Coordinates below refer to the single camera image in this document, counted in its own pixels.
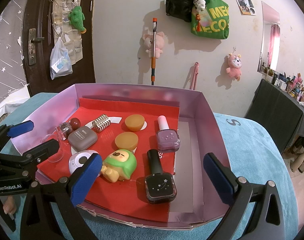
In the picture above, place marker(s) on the purple cardboard box red lining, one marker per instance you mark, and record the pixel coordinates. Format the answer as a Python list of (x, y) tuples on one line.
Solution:
[(207, 120)]

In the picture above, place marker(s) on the black backpack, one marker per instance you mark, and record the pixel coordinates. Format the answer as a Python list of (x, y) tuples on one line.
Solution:
[(179, 1)]

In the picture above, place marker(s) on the pink plush bear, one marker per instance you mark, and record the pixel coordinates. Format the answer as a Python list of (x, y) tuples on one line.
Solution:
[(234, 66)]

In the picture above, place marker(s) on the amber dome soap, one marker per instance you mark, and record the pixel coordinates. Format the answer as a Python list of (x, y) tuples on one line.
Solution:
[(135, 122), (126, 141)]

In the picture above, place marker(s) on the table with dark cloth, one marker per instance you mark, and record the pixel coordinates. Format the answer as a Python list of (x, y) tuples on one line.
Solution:
[(272, 105)]

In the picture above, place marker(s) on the grey eyeshadow case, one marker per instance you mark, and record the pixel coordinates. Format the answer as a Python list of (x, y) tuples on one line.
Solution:
[(82, 137)]

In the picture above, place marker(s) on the red-brown ball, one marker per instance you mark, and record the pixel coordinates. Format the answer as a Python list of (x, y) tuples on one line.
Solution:
[(75, 123)]

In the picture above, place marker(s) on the pink nail polish bottle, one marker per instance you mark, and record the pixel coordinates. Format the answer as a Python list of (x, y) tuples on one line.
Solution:
[(167, 136)]

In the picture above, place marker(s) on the beige hanging organizer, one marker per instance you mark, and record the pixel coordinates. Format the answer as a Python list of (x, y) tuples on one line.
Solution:
[(64, 37)]

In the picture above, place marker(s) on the person's left hand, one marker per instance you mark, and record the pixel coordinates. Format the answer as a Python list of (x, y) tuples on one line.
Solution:
[(8, 205)]

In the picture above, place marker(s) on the yellow green toy figure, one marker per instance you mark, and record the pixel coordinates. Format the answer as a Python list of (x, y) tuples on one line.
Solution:
[(119, 163)]

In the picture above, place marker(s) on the metal kettle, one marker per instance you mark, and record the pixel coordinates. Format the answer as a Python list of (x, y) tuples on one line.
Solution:
[(302, 163)]

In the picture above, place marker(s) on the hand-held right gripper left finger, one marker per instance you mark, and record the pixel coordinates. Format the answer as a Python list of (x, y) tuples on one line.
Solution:
[(86, 177)]

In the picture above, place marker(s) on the pink plush pig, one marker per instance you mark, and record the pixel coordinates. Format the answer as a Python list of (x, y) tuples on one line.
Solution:
[(160, 42)]

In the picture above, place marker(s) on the pink plastic stick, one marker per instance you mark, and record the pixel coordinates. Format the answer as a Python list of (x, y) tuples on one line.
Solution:
[(194, 76)]

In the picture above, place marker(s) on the orange tassel charm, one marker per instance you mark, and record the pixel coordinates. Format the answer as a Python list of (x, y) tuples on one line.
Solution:
[(197, 20)]

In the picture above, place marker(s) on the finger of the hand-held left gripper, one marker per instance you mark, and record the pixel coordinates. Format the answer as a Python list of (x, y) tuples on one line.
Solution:
[(48, 148), (20, 128)]

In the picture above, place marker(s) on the wall photo collage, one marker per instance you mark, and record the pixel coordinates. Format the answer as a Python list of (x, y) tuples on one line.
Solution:
[(244, 2)]

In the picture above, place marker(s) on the wall mirror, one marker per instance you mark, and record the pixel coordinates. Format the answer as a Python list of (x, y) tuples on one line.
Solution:
[(269, 37)]

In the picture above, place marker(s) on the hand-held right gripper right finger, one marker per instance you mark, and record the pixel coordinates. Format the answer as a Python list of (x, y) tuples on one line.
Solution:
[(218, 180)]

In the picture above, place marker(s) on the green plush toy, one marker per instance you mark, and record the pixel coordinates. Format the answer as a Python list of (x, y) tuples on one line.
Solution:
[(76, 17)]

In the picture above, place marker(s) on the lilac round device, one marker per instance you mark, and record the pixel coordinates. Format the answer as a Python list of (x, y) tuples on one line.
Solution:
[(78, 161)]

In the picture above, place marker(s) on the black nail polish bottle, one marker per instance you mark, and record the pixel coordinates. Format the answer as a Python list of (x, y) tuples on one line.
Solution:
[(159, 182)]

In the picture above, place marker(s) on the clear plastic bag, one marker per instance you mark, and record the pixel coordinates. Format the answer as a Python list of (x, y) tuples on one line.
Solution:
[(58, 62)]

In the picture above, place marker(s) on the silver studded cylinder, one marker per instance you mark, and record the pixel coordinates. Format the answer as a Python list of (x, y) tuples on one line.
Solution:
[(101, 122)]

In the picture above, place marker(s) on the dark wooden door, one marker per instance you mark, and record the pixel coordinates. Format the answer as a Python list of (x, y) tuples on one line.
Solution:
[(39, 10)]

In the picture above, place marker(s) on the green tote bag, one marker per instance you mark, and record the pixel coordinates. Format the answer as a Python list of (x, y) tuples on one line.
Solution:
[(214, 22)]

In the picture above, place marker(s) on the clear plastic cup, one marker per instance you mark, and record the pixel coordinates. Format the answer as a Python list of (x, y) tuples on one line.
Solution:
[(53, 147)]

